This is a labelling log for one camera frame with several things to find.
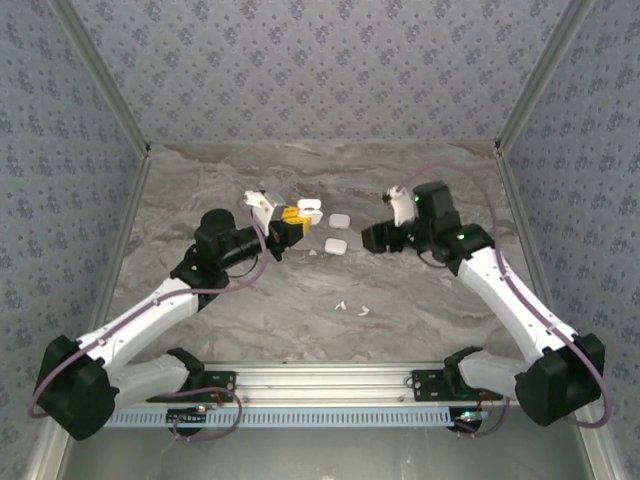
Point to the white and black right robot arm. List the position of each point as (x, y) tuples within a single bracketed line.
[(515, 305)]

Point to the white earbud charging case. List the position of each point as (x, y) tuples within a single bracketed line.
[(339, 220), (310, 205), (335, 246)]

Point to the aluminium mounting rail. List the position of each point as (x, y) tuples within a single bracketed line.
[(320, 380)]

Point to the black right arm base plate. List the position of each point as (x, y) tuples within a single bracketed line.
[(425, 385)]

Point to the small black circuit board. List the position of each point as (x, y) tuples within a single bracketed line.
[(470, 417), (187, 417)]

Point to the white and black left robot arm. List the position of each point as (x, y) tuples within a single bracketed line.
[(135, 325)]

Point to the aluminium frame post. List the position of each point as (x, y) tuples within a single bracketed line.
[(106, 75), (538, 75)]

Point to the aluminium table side rail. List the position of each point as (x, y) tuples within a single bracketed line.
[(125, 220), (520, 220)]

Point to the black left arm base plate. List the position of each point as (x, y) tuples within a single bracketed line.
[(220, 382)]

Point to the metal base tray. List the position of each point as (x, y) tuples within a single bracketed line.
[(320, 455)]

